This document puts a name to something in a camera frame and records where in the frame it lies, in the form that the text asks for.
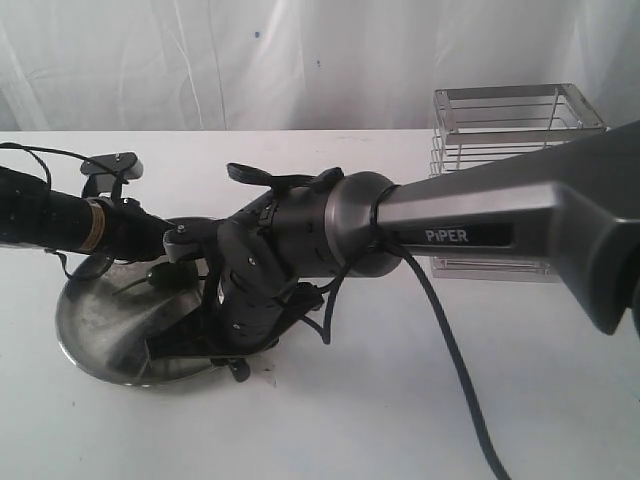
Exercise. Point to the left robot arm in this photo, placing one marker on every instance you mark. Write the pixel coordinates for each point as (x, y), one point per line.
(34, 216)

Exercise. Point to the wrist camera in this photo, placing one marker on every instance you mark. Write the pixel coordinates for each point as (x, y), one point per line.
(191, 238)
(107, 174)

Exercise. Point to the green chili pepper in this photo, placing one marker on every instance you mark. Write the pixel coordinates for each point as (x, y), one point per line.
(166, 276)

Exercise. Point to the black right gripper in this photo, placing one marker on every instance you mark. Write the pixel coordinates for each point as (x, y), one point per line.
(236, 321)

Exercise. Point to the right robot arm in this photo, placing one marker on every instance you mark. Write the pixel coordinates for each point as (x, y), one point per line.
(575, 206)

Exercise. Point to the metal wire utensil rack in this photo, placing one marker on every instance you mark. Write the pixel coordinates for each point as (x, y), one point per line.
(478, 125)

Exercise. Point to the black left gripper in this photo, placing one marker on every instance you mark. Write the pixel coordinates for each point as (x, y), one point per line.
(124, 231)

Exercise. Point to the round steel plate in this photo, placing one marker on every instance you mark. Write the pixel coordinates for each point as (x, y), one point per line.
(104, 334)

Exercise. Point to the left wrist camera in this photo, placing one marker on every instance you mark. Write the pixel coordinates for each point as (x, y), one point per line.
(107, 174)

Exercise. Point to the black handled knife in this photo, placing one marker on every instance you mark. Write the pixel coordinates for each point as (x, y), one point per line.
(237, 364)

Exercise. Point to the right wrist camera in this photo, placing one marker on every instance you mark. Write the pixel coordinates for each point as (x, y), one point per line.
(191, 238)

